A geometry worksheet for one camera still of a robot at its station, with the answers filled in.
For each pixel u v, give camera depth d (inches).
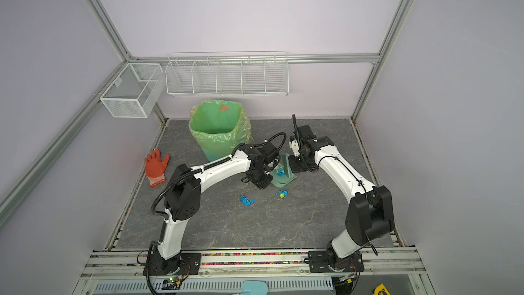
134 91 38.8
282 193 35.8
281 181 36.0
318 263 28.8
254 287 26.4
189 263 28.9
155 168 40.0
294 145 31.1
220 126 41.4
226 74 39.0
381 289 26.6
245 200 35.0
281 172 37.9
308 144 23.7
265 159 28.4
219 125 41.3
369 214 17.2
